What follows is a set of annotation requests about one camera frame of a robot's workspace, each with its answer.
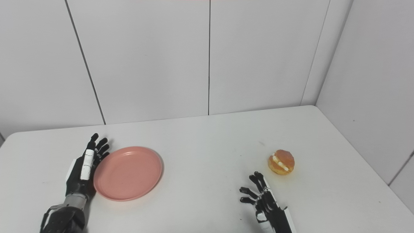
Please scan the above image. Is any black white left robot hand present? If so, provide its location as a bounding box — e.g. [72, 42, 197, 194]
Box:
[65, 133, 110, 198]

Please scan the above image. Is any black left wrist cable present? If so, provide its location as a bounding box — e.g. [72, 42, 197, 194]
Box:
[39, 205, 65, 233]

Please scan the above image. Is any pink round plate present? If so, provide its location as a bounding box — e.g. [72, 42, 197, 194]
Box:
[93, 146, 163, 202]

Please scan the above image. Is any cream puff pastry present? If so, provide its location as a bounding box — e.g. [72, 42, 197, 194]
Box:
[268, 149, 295, 176]

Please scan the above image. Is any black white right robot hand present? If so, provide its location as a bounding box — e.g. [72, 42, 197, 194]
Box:
[239, 171, 297, 233]

